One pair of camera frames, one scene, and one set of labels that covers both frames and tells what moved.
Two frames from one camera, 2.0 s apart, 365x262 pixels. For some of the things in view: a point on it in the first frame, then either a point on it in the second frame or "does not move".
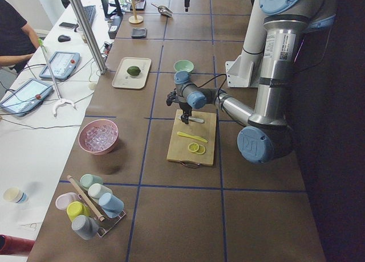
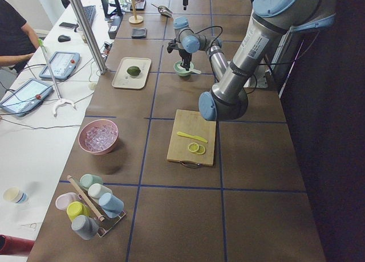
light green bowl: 183,65 does not move
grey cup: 86,226 does not move
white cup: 96,190 does not move
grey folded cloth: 139,33 does not move
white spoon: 193,119 to 190,70
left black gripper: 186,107 to 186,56
